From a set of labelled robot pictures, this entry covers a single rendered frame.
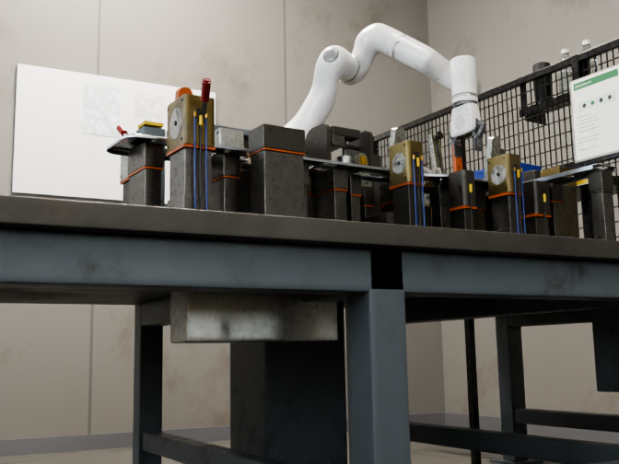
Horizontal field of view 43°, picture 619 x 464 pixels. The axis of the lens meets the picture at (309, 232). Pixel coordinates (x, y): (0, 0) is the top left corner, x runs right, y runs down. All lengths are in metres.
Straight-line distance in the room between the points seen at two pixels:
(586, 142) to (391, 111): 2.72
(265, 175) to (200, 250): 0.65
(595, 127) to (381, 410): 1.81
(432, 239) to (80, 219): 0.63
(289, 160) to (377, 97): 3.60
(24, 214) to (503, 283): 0.92
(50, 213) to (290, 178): 0.87
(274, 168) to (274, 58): 3.32
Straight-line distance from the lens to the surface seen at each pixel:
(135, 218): 1.22
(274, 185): 1.92
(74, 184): 4.54
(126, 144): 2.03
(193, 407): 4.66
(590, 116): 3.03
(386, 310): 1.44
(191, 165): 1.80
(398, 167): 2.19
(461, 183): 2.31
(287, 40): 5.31
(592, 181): 2.45
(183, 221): 1.24
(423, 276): 1.49
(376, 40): 2.81
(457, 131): 2.64
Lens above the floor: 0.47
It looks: 9 degrees up
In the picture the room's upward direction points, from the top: 1 degrees counter-clockwise
